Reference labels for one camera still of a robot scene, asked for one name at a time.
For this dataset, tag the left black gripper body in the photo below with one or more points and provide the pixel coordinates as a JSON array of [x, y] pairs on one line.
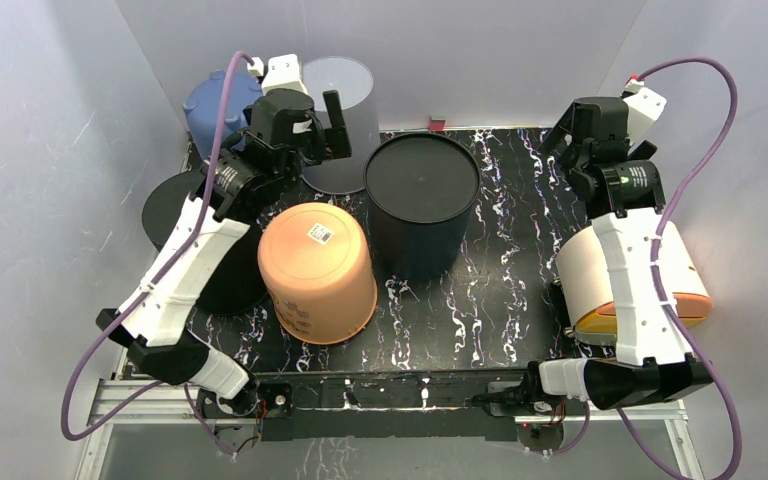
[[308, 157]]

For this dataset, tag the dark blue bucket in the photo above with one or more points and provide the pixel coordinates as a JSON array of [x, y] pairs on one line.
[[422, 187]]

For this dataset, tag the small red block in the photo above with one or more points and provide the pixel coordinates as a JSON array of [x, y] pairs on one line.
[[436, 123]]

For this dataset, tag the grey plastic bucket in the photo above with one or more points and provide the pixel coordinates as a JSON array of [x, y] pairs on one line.
[[355, 85]]

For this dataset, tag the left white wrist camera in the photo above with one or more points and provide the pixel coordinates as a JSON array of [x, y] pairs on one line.
[[280, 72]]

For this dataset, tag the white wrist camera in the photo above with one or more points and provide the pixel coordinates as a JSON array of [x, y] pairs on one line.
[[645, 108], [280, 72]]

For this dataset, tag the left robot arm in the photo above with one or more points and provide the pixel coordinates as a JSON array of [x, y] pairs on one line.
[[248, 171]]

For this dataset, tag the blue plastic bucket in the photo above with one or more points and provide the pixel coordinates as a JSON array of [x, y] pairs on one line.
[[202, 106]]

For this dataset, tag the orange bucket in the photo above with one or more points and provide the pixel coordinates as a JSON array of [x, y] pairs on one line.
[[316, 265]]

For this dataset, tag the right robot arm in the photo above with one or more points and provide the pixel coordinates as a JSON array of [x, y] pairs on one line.
[[653, 362]]

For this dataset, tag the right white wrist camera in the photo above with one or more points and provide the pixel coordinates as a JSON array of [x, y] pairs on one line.
[[645, 108]]

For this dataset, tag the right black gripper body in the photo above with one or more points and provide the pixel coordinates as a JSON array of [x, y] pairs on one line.
[[573, 148]]

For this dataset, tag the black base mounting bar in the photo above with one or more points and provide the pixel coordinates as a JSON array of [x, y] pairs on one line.
[[402, 404]]

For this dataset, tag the white and orange container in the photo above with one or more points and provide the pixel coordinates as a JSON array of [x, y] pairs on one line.
[[585, 285]]

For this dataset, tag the large black bucket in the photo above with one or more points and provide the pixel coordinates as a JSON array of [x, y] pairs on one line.
[[236, 286]]

